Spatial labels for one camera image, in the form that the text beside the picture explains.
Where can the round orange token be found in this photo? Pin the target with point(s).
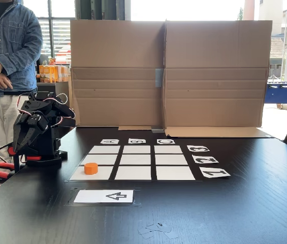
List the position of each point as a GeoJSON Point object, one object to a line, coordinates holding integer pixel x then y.
{"type": "Point", "coordinates": [91, 168]}

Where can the nine-square white grid sheet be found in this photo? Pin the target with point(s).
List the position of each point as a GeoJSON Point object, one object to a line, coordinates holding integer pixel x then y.
{"type": "Point", "coordinates": [135, 172]}

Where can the person's right hand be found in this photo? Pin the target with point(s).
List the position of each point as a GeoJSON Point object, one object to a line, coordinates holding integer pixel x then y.
{"type": "Point", "coordinates": [2, 82]}

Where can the dark cabinet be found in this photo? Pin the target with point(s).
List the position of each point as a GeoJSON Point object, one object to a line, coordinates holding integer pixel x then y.
{"type": "Point", "coordinates": [48, 87]}

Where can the red black clamp with knob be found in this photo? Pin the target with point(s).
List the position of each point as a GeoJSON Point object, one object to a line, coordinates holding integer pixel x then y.
{"type": "Point", "coordinates": [34, 158]}

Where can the orange white carton pack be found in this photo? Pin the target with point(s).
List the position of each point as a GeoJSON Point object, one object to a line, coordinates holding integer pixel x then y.
{"type": "Point", "coordinates": [53, 73]}

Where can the orange snack bag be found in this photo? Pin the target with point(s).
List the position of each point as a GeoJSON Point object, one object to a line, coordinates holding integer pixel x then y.
{"type": "Point", "coordinates": [52, 61]}

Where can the paper sheet letter A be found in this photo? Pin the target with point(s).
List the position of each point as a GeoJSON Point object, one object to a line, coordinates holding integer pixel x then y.
{"type": "Point", "coordinates": [109, 141]}

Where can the person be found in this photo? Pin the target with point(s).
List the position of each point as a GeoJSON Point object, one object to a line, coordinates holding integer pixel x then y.
{"type": "Point", "coordinates": [8, 38]}

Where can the brown cardboard box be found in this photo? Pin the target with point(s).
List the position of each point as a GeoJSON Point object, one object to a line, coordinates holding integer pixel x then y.
{"type": "Point", "coordinates": [118, 50]}
{"type": "Point", "coordinates": [217, 50]}

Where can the white arrow paper sheet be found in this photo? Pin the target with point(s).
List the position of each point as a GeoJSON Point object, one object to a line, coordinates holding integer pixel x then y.
{"type": "Point", "coordinates": [102, 196]}

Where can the paper sheet letter B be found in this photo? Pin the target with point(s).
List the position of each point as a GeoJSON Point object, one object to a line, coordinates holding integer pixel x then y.
{"type": "Point", "coordinates": [137, 141]}

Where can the grey tape piece on table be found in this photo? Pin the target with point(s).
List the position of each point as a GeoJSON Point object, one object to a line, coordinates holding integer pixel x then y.
{"type": "Point", "coordinates": [157, 130]}

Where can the grey tape strip on cardboard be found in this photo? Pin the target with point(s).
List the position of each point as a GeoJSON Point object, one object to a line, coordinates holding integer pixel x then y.
{"type": "Point", "coordinates": [159, 77]}

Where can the paper sheet letter C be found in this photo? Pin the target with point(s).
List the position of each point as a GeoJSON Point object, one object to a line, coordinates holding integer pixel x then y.
{"type": "Point", "coordinates": [166, 141]}

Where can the clear tape scraps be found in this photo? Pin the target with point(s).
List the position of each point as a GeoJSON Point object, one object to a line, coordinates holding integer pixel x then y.
{"type": "Point", "coordinates": [158, 228]}

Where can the paper sheet number 3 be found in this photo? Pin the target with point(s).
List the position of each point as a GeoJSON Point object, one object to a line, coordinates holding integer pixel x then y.
{"type": "Point", "coordinates": [198, 148]}

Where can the paper sheet number 2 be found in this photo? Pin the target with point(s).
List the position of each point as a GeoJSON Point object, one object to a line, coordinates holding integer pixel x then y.
{"type": "Point", "coordinates": [205, 159]}

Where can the paper sheet number 1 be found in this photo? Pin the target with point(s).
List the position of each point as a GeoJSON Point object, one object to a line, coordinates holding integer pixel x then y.
{"type": "Point", "coordinates": [215, 172]}

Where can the blue foosball table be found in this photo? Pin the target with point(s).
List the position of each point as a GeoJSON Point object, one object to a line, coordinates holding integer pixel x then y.
{"type": "Point", "coordinates": [283, 94]}

